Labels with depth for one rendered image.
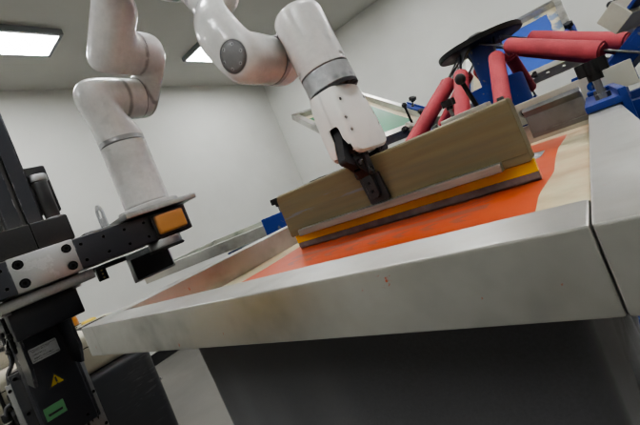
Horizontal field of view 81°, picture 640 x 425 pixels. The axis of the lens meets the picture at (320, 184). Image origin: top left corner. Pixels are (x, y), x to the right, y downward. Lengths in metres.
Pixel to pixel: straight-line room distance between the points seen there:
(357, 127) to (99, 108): 0.59
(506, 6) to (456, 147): 4.56
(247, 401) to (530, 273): 0.42
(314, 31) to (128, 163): 0.52
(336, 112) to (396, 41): 4.86
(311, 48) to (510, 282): 0.43
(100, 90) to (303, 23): 0.52
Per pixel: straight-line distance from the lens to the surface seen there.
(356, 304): 0.22
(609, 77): 0.98
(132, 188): 0.89
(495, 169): 0.47
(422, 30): 5.24
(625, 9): 1.08
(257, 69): 0.56
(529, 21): 2.92
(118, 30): 0.90
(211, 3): 0.61
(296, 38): 0.56
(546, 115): 0.74
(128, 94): 0.97
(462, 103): 1.32
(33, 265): 0.82
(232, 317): 0.31
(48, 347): 1.17
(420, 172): 0.50
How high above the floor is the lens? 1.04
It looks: level
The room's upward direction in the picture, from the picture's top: 22 degrees counter-clockwise
